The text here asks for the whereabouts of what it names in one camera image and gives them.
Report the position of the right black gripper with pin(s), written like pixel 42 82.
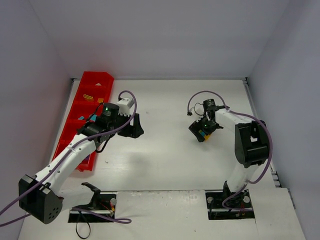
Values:
pixel 200 130

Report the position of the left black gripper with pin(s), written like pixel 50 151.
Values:
pixel 130 127

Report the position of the yellow blue green lego stack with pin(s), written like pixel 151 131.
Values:
pixel 203 136

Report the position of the teal oval lego piece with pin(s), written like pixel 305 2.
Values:
pixel 93 117

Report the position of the yellow black striped lego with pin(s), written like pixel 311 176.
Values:
pixel 88 98

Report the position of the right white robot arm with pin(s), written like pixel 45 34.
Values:
pixel 251 141

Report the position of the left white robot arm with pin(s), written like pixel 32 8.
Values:
pixel 41 196

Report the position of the red divided plastic bin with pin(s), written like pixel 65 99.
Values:
pixel 81 107

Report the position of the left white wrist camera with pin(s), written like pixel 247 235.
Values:
pixel 126 102

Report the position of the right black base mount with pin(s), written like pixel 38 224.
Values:
pixel 226 205

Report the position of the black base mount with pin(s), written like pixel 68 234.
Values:
pixel 102 203
pixel 226 205

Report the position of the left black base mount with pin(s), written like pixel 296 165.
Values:
pixel 102 203

